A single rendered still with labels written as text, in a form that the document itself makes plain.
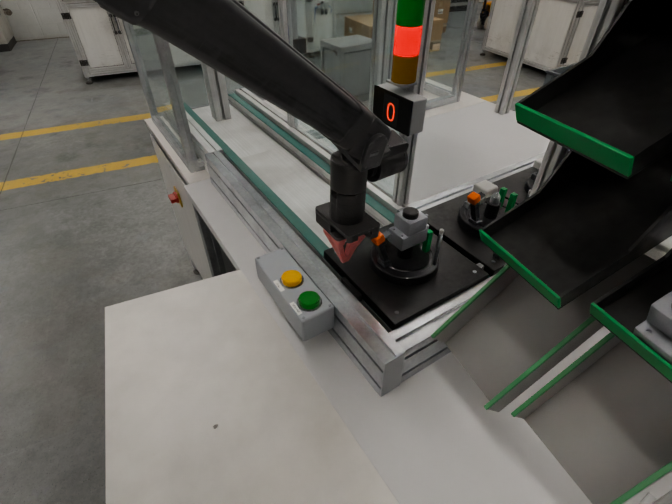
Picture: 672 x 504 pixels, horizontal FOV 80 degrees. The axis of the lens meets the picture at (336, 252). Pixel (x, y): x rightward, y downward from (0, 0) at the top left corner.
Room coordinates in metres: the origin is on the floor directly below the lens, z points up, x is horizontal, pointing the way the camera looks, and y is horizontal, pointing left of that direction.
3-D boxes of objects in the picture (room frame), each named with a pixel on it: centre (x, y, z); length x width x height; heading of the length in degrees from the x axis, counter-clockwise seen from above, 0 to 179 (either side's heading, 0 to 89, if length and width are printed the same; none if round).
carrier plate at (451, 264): (0.62, -0.14, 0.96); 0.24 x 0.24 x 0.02; 33
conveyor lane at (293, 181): (0.88, 0.00, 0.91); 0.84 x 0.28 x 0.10; 33
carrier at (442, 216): (0.76, -0.35, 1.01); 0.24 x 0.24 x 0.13; 33
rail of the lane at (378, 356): (0.77, 0.14, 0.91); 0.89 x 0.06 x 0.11; 33
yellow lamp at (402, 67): (0.84, -0.14, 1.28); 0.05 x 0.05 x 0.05
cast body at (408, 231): (0.62, -0.15, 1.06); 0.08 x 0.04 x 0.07; 123
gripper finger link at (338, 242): (0.55, -0.01, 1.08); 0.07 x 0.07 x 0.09; 34
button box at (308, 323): (0.57, 0.09, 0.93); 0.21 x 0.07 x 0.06; 33
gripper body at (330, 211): (0.54, -0.02, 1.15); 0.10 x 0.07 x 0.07; 34
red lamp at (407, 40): (0.84, -0.14, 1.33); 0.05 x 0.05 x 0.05
